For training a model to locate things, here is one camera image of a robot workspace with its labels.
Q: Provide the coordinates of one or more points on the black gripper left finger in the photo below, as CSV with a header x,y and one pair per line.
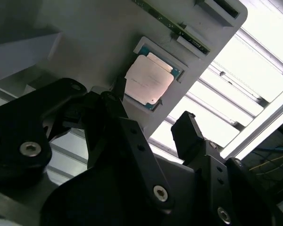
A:
x,y
19,131

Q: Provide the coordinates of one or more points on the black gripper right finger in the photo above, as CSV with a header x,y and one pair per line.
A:
x,y
188,136

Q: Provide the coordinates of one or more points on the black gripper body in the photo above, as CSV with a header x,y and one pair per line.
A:
x,y
96,200

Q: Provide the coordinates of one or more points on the silver-topped CPU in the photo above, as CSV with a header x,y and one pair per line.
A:
x,y
149,78

